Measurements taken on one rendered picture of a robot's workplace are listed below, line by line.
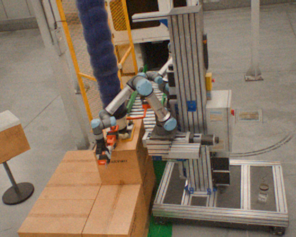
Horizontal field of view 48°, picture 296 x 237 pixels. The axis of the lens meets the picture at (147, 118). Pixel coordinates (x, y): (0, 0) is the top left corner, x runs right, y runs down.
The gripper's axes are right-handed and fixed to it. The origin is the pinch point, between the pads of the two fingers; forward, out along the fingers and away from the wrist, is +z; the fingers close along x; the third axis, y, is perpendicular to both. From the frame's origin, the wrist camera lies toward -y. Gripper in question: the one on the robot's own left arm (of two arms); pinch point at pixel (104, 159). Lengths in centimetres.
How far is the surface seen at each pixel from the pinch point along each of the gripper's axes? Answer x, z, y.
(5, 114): 146, 5, 108
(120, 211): -4, 53, -5
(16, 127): 126, 12, 88
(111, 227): 0, 53, -23
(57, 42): 83, -57, 168
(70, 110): 97, 40, 173
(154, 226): -23, 107, 27
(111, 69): -7, -57, 52
